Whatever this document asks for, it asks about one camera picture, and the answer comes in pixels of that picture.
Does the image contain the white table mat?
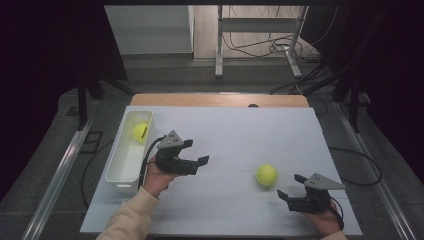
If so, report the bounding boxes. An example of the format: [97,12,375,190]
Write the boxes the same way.
[79,105,364,236]

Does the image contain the hand-held gripper cable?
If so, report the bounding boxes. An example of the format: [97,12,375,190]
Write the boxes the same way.
[137,134,167,191]
[329,196,345,231]

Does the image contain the wooden table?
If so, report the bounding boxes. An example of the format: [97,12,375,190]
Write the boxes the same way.
[129,93,310,108]

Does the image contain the black looped floor cable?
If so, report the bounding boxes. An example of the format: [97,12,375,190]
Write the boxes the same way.
[328,146,383,187]

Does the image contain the white plastic bin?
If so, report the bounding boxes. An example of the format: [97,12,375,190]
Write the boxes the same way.
[104,109,157,194]

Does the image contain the thick black floor cables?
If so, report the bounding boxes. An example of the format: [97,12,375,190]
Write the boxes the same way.
[269,62,341,97]

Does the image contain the metal floor rail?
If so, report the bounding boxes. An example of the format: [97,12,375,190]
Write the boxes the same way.
[21,116,96,240]
[334,101,418,240]

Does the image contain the tangle of thin cables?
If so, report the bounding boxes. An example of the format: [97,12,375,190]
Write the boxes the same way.
[222,4,339,63]

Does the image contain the left hand-held gripper cable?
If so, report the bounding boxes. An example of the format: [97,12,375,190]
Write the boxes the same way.
[137,134,167,191]

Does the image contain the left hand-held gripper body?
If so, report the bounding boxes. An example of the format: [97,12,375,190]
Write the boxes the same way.
[154,130,200,176]

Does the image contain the black curved floor cable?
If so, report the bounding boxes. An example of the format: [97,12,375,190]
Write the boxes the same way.
[80,138,116,210]

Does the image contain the tennis ball with black mark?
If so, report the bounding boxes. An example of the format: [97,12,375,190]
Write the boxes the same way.
[132,122,150,144]

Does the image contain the person's right hand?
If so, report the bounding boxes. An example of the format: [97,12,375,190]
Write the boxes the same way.
[301,199,344,238]

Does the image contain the right hand-held gripper cable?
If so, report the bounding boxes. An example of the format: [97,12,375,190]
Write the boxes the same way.
[329,196,345,231]

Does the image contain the white metal stand frame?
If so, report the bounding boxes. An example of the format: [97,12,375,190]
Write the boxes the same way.
[214,4,309,79]

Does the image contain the black metal stand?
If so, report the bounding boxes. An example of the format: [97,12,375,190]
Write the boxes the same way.
[66,74,136,132]
[333,76,371,134]

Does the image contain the plain yellow tennis ball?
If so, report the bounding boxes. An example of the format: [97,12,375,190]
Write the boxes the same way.
[255,163,279,188]

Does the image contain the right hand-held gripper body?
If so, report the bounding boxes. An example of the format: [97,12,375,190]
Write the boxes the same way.
[287,172,347,214]

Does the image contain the dark curtain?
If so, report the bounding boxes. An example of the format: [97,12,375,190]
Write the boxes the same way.
[0,0,128,201]
[301,0,424,184]

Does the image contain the person's left hand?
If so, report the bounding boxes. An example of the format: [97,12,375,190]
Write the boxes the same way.
[142,155,179,198]

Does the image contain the white cabinet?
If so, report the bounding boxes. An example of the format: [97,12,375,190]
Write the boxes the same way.
[104,4,195,56]

